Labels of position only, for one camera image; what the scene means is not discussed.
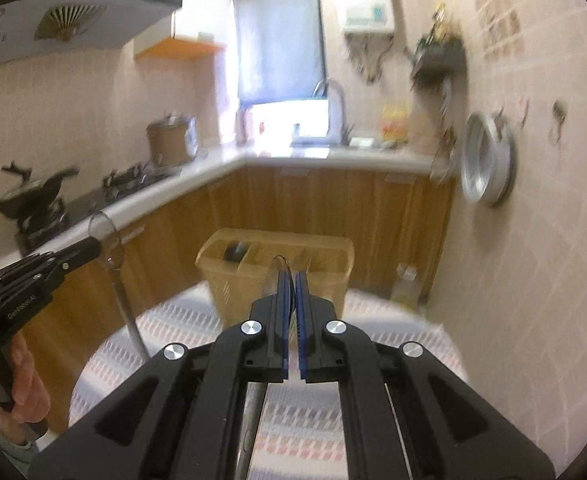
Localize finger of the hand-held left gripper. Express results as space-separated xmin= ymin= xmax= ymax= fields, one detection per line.
xmin=0 ymin=236 xmax=103 ymax=311

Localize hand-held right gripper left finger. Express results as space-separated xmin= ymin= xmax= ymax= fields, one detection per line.
xmin=28 ymin=267 xmax=294 ymax=480

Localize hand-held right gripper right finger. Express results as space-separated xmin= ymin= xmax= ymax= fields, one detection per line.
xmin=296 ymin=271 xmax=557 ymax=480

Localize metal spoon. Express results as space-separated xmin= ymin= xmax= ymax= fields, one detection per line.
xmin=87 ymin=211 xmax=150 ymax=361
xmin=233 ymin=255 xmax=294 ymax=480

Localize person's left forearm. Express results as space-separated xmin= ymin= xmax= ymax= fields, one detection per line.
xmin=0 ymin=395 xmax=49 ymax=466

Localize person's left hand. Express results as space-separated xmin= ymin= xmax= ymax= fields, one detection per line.
xmin=0 ymin=332 xmax=51 ymax=426

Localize black gas stove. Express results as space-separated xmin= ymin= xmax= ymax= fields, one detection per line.
xmin=13 ymin=162 xmax=181 ymax=256

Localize black pan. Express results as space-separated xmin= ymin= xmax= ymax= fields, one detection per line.
xmin=0 ymin=161 xmax=80 ymax=218

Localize striped tablecloth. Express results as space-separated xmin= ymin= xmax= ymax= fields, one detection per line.
xmin=68 ymin=280 xmax=469 ymax=480

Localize clear plastic bottle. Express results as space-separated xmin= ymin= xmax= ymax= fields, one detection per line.
xmin=391 ymin=262 xmax=419 ymax=308

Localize wooden base cabinets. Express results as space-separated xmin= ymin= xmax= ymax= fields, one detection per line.
xmin=23 ymin=167 xmax=457 ymax=431

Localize white kitchen countertop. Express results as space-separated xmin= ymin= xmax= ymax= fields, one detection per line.
xmin=0 ymin=142 xmax=439 ymax=266

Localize window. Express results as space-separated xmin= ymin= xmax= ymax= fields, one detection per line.
xmin=246 ymin=100 xmax=331 ymax=141

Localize yellow oil bottle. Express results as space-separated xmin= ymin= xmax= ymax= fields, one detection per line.
xmin=381 ymin=102 xmax=409 ymax=143

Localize metal faucet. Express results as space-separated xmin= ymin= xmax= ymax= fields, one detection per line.
xmin=313 ymin=79 xmax=349 ymax=143

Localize round metal pan lid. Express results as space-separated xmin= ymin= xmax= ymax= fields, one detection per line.
xmin=459 ymin=111 xmax=517 ymax=207

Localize hanging kitchen tools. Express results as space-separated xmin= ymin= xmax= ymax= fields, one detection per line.
xmin=431 ymin=77 xmax=459 ymax=181

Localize range hood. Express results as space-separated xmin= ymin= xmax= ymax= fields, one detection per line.
xmin=0 ymin=0 xmax=184 ymax=73

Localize blue window blind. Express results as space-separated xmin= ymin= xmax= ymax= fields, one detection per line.
xmin=233 ymin=0 xmax=327 ymax=106

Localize water heater pipes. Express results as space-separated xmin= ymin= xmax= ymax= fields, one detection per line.
xmin=346 ymin=35 xmax=394 ymax=83

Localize white water heater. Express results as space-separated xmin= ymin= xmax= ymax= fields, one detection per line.
xmin=331 ymin=0 xmax=397 ymax=36

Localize orange wall cabinet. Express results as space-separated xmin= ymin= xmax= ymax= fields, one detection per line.
xmin=134 ymin=10 xmax=226 ymax=61

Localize black wall shelf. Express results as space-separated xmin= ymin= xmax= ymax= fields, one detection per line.
xmin=411 ymin=35 xmax=467 ymax=81

